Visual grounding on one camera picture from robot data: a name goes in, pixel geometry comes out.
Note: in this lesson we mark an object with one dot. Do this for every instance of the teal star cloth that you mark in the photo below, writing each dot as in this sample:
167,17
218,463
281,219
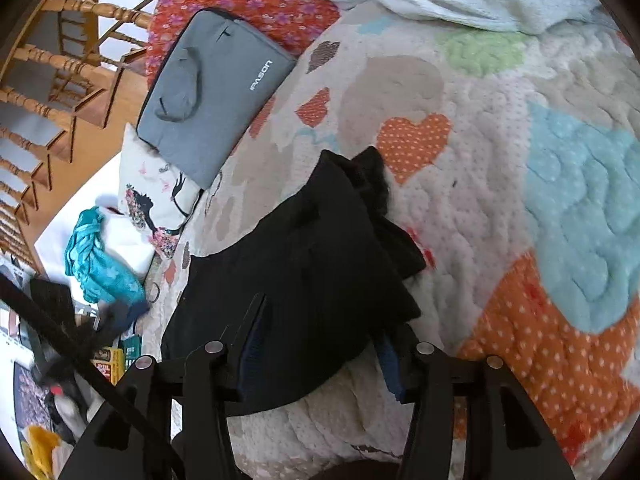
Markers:
100,276

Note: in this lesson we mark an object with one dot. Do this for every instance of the black pants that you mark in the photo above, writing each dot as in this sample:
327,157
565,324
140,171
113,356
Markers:
306,290

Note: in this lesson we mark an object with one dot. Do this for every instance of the red floral pillow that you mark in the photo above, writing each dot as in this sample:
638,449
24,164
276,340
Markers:
294,24

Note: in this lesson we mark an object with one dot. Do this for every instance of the wooden stair railing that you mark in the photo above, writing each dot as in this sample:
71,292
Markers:
82,44

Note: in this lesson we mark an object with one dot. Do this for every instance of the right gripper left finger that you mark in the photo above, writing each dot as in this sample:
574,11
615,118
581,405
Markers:
184,405

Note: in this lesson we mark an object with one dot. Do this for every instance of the heart pattern quilt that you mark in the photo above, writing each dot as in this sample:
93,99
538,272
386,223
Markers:
513,163

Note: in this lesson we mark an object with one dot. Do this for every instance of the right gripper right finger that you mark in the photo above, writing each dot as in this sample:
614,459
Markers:
505,435

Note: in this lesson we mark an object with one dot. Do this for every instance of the green box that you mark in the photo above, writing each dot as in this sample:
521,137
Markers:
131,348

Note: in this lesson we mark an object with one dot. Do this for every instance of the white printed lady pillow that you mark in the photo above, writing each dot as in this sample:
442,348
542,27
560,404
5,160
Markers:
155,195

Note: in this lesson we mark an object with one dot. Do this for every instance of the grey laptop bag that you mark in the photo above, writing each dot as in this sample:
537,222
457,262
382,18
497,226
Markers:
216,78

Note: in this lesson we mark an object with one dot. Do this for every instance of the yellow red box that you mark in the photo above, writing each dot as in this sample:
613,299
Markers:
111,363

